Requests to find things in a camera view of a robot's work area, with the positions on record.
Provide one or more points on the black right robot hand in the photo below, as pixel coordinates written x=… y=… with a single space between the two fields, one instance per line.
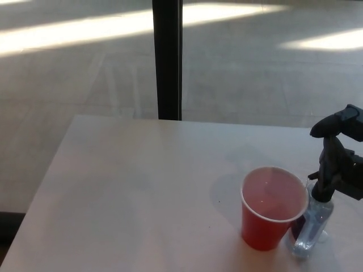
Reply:
x=340 y=161

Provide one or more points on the clear pump soap bottle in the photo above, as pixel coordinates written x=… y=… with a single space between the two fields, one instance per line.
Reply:
x=310 y=224

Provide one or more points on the red plastic cup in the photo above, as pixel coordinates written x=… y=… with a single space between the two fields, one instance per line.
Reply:
x=261 y=226

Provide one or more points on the black window frame post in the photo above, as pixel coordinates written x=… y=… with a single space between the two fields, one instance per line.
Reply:
x=168 y=59

